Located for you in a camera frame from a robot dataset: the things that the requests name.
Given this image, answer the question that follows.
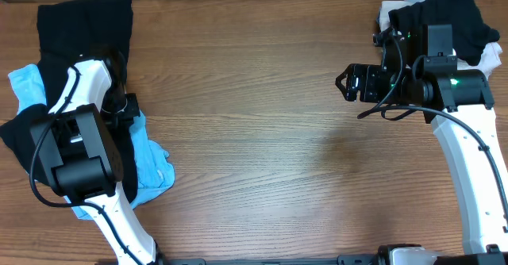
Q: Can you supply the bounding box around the light blue t-shirt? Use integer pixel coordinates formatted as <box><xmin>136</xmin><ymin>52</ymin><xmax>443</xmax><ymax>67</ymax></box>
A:
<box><xmin>8</xmin><ymin>64</ymin><xmax>175</xmax><ymax>208</ymax></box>

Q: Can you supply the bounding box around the folded beige garment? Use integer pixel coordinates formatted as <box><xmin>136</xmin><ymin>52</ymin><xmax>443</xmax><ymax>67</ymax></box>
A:
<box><xmin>376</xmin><ymin>0</ymin><xmax>502</xmax><ymax>78</ymax></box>

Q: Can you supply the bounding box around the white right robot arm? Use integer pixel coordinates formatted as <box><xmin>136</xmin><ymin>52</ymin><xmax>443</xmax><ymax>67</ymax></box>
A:
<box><xmin>335</xmin><ymin>25</ymin><xmax>507</xmax><ymax>264</ymax></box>

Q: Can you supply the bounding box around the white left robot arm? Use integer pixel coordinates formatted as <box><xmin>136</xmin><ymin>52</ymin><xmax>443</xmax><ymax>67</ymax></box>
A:
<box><xmin>30</xmin><ymin>54</ymin><xmax>165</xmax><ymax>264</ymax></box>

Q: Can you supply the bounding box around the folded black garment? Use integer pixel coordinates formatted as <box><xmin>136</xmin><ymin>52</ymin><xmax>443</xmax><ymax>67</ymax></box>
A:
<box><xmin>388</xmin><ymin>0</ymin><xmax>500</xmax><ymax>66</ymax></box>

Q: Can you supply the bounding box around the black t-shirt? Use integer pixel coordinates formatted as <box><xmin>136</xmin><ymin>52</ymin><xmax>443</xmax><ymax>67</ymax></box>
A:
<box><xmin>0</xmin><ymin>0</ymin><xmax>139</xmax><ymax>205</ymax></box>

